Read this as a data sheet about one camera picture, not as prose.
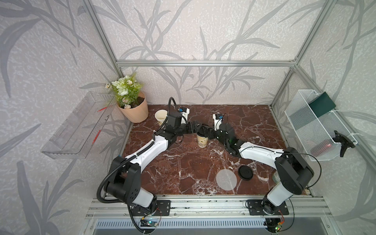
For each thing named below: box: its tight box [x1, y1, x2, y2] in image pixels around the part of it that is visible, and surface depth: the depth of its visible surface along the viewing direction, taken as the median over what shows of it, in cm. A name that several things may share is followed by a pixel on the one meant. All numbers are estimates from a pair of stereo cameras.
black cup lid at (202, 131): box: [196, 125, 210, 138], surface depth 84 cm
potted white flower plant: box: [105, 71, 149, 124], surface depth 96 cm
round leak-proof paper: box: [215, 168, 238, 191], surface depth 86 cm
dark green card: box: [308, 91, 337, 118], surface depth 72 cm
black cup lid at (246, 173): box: [237, 164, 254, 181], surface depth 86 cm
